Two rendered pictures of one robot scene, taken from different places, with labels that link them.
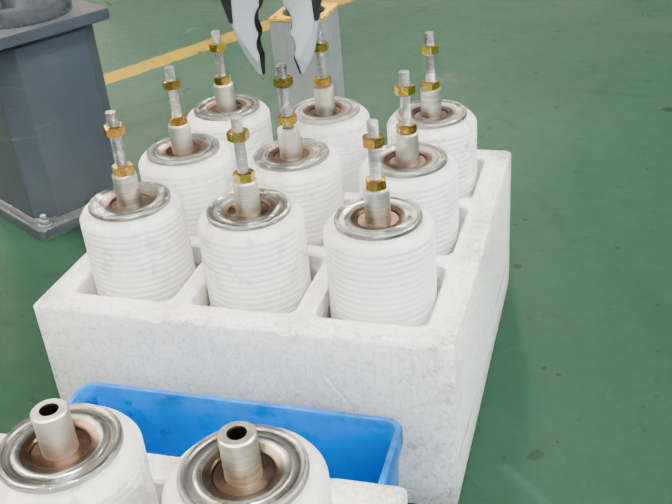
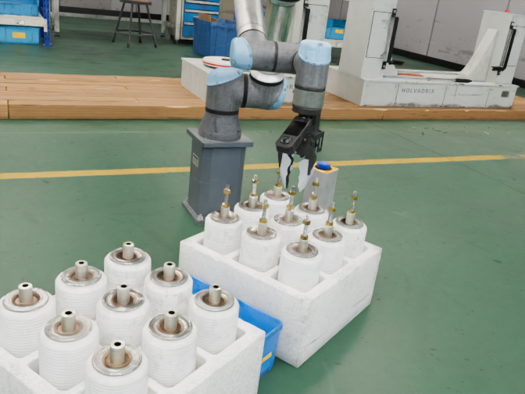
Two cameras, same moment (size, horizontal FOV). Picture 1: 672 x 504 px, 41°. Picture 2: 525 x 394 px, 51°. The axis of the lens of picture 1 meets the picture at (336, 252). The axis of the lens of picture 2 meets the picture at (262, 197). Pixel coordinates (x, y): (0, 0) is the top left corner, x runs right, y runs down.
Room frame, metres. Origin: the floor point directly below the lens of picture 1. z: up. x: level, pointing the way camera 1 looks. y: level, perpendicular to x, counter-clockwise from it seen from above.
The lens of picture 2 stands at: (-0.46, -0.23, 0.82)
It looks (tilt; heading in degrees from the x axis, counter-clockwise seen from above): 21 degrees down; 15
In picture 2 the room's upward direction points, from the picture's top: 7 degrees clockwise
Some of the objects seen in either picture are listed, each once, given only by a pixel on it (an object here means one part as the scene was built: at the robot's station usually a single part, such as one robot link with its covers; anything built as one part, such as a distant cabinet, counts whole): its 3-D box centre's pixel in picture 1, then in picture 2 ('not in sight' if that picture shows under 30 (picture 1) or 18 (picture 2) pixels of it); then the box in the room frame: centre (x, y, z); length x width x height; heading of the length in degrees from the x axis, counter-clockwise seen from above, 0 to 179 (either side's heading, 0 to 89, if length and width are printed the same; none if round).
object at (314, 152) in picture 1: (291, 155); (288, 220); (0.82, 0.04, 0.25); 0.08 x 0.08 x 0.01
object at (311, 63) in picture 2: not in sight; (312, 65); (0.84, 0.03, 0.65); 0.09 x 0.08 x 0.11; 27
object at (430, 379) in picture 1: (306, 291); (280, 274); (0.82, 0.04, 0.09); 0.39 x 0.39 x 0.18; 71
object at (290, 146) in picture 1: (290, 143); (288, 215); (0.82, 0.04, 0.26); 0.02 x 0.02 x 0.03
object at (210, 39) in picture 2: not in sight; (217, 38); (5.21, 1.98, 0.19); 0.50 x 0.41 x 0.37; 47
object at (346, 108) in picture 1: (325, 111); (312, 208); (0.93, 0.00, 0.25); 0.08 x 0.08 x 0.01
